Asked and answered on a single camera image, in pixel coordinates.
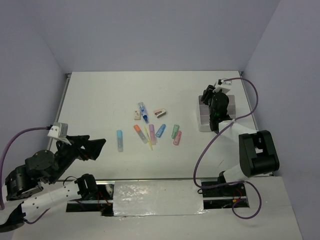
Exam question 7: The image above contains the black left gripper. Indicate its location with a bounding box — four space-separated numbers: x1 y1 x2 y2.
49 134 107 184

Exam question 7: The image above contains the yellow thin highlighter pen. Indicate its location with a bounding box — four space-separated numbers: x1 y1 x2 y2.
144 126 153 151

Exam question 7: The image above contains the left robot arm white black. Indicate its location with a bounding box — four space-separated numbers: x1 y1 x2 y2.
0 135 107 233

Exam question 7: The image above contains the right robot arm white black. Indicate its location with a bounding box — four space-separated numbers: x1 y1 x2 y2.
200 84 280 196

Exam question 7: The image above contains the white compartment organizer box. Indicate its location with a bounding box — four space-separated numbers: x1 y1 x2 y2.
197 95 236 132

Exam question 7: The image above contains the blue highlighter marker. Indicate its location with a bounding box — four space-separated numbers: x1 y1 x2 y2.
116 130 124 152

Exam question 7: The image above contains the orange highlighter marker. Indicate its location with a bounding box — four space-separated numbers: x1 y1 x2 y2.
133 124 148 144

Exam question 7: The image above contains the pink mini stapler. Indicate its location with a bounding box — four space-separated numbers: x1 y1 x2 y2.
153 108 167 118

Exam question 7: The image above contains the small white orange eraser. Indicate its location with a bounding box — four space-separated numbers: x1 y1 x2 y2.
134 110 141 121

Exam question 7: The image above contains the blue correction tape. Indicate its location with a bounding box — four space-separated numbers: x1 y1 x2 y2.
155 124 166 138

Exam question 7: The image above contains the blue white glue tube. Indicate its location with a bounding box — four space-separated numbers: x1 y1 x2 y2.
138 102 149 124

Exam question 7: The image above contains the purple highlighter marker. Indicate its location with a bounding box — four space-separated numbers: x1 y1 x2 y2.
149 124 157 146

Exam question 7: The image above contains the silver foil covered panel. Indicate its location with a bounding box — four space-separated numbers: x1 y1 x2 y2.
113 180 205 217

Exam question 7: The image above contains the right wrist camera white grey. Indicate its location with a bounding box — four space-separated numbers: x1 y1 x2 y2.
213 78 232 94

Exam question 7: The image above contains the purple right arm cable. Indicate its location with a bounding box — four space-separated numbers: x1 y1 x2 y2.
193 77 263 220

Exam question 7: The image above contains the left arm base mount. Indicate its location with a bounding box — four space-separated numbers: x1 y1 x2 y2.
66 183 115 217

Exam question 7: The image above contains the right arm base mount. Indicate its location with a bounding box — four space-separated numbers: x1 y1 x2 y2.
197 183 249 210

